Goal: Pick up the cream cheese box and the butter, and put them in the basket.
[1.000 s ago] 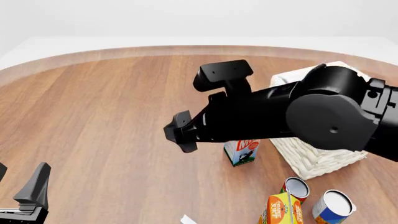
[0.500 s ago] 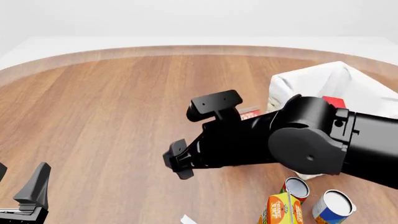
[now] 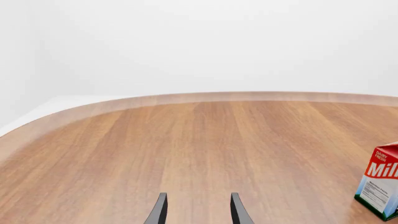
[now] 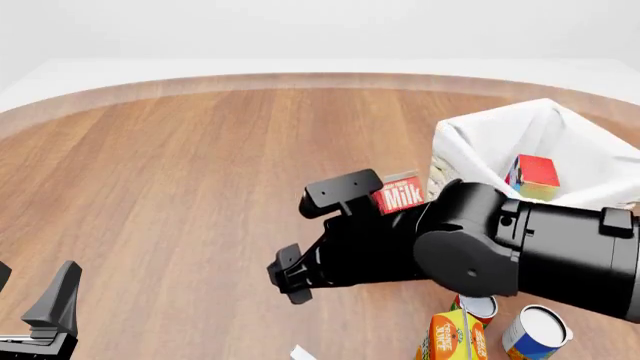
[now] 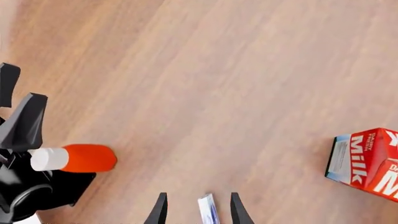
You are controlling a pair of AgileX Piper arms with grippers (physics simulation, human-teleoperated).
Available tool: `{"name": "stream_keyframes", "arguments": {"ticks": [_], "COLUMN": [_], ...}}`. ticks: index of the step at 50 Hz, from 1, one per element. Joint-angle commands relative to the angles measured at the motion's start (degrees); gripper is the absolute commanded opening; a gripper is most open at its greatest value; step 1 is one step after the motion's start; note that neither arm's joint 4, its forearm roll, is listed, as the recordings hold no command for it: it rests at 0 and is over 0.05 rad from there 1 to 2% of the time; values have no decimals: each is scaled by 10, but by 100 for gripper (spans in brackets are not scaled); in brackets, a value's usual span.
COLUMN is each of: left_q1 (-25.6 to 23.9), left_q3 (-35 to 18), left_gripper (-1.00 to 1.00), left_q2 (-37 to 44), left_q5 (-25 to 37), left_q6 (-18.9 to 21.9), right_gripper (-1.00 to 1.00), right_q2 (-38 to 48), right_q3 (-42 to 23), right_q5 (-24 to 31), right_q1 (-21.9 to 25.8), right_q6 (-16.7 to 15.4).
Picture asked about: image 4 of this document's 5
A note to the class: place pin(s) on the white cloth basket lining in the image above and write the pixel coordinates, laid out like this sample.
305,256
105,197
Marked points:
575,142

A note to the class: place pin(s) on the red tin with white lid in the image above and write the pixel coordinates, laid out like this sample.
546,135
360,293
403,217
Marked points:
482,305

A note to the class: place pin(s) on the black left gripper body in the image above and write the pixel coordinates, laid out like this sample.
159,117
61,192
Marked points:
35,347

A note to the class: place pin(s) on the red-topped colourful box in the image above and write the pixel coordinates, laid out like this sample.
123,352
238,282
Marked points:
537,174

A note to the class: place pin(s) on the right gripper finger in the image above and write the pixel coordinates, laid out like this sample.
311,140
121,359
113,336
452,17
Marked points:
300,295
287,254

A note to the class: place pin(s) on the blue and yellow tin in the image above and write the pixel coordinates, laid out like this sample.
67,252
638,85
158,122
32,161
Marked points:
537,332

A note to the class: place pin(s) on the red milk carton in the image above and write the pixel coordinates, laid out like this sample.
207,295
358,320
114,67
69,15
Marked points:
402,197

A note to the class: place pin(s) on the orange juice carton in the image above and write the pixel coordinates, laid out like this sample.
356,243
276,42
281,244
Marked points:
450,337

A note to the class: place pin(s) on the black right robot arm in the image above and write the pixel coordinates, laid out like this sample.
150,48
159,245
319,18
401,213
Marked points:
500,243

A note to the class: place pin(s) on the white box corner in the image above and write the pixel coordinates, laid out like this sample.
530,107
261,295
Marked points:
301,354

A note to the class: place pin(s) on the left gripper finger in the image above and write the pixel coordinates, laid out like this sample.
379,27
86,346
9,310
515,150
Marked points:
4,277
55,300

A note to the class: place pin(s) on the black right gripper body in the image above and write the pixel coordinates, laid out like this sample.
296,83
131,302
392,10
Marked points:
300,273

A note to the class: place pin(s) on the wicker basket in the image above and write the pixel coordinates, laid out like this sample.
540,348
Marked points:
440,176

